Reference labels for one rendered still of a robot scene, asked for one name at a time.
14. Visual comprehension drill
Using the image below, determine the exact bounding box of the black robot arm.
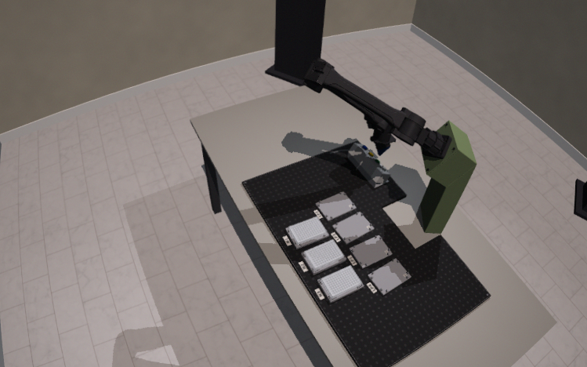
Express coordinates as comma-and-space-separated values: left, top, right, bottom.
303, 57, 452, 159

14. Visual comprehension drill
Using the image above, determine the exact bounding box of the white operator button panel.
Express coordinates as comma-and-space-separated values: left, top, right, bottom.
329, 143, 391, 188

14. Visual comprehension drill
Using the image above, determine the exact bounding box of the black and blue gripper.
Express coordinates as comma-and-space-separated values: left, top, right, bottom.
370, 132, 396, 156

